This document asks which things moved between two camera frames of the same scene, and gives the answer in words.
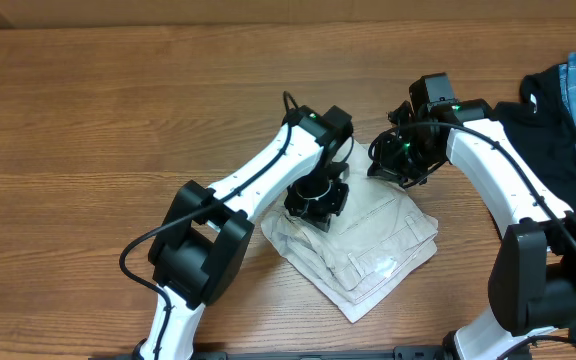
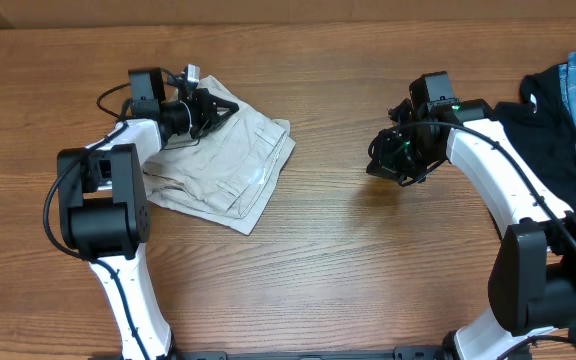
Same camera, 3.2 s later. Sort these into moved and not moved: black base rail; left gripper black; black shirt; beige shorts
Moved: left gripper black; beige shorts
Not moved: black base rail; black shirt
